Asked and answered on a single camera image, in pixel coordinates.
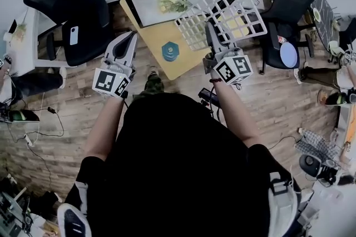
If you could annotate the black green-striped device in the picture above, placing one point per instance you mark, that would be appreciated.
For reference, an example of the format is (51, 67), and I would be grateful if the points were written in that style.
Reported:
(25, 116)
(336, 99)

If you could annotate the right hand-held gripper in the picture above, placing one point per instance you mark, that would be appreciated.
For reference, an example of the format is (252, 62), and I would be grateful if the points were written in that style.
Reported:
(233, 69)

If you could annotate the orange cloth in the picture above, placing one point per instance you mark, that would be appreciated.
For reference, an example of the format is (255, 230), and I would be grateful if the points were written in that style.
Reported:
(350, 130)

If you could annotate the red white packet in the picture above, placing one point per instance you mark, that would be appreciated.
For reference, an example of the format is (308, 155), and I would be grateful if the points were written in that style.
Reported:
(281, 39)

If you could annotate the glass jar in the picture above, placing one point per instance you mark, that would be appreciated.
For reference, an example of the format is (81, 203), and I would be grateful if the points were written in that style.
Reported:
(323, 96)

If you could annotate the white side cabinet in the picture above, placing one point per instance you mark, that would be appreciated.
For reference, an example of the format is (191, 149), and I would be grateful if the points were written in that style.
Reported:
(341, 119)

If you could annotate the white bowl with green rim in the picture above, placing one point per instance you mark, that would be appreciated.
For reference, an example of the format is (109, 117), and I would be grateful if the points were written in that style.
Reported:
(317, 14)

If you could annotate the person's grey shoe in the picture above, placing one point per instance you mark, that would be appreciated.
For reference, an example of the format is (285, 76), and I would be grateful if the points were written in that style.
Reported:
(153, 72)

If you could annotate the person's camouflage trousers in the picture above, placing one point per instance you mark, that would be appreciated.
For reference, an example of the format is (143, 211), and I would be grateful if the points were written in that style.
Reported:
(154, 85)

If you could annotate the pale blue round disc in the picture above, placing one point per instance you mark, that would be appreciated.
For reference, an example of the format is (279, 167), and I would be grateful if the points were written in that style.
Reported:
(288, 55)

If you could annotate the white power strip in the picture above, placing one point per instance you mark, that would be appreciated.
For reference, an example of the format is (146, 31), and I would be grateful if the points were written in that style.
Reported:
(29, 140)

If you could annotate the small pale flower bunch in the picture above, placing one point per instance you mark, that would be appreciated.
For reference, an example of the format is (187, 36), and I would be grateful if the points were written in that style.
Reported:
(20, 29)

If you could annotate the person's right forearm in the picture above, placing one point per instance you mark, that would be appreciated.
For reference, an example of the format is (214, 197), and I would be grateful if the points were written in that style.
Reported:
(233, 116)

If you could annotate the person's black shirt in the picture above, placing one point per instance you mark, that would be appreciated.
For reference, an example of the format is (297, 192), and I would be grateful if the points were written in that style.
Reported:
(178, 169)

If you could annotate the blue lantern ornament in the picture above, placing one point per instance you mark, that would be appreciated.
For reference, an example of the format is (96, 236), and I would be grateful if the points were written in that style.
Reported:
(170, 51)

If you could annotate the white wire grid rack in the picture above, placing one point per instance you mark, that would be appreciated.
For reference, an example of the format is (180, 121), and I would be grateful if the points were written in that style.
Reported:
(200, 4)

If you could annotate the person's left forearm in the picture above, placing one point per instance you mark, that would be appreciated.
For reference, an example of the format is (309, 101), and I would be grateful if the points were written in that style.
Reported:
(103, 127)

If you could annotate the dark marble round table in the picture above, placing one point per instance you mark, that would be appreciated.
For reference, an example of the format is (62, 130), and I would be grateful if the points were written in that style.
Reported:
(324, 27)

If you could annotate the white desk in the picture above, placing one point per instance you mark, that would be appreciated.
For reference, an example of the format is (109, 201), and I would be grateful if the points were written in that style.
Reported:
(27, 46)

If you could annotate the yellow table with black base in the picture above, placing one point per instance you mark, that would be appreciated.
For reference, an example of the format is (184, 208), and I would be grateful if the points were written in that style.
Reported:
(155, 44)

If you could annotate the white black shoulder pad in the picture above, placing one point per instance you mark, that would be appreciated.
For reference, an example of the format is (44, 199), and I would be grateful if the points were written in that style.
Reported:
(73, 219)

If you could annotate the white smartphone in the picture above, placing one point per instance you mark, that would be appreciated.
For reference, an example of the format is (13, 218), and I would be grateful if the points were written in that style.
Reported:
(74, 35)

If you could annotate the black waist-mounted device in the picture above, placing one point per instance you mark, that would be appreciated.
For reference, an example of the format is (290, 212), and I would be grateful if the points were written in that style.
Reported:
(208, 96)

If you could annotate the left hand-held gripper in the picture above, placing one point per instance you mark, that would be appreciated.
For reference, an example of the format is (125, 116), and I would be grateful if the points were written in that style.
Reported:
(107, 81)

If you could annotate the checked cloth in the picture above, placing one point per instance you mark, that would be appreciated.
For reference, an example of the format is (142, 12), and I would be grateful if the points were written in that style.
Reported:
(317, 145)

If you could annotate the black round device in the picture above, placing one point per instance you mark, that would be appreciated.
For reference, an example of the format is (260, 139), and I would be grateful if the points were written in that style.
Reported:
(310, 165)

